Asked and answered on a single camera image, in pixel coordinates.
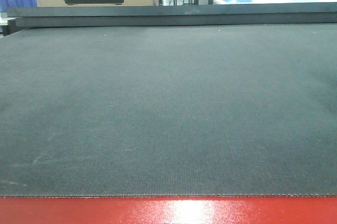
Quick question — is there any dark grey conveyor belt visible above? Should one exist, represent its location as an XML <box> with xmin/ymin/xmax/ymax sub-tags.
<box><xmin>1</xmin><ymin>24</ymin><xmax>336</xmax><ymax>197</ymax></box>

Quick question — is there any red conveyor front edge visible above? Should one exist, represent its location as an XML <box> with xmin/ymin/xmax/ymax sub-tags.
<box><xmin>1</xmin><ymin>197</ymin><xmax>336</xmax><ymax>223</ymax></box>

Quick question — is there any black conveyor side rail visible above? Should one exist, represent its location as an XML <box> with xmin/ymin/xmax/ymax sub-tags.
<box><xmin>7</xmin><ymin>2</ymin><xmax>336</xmax><ymax>28</ymax></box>

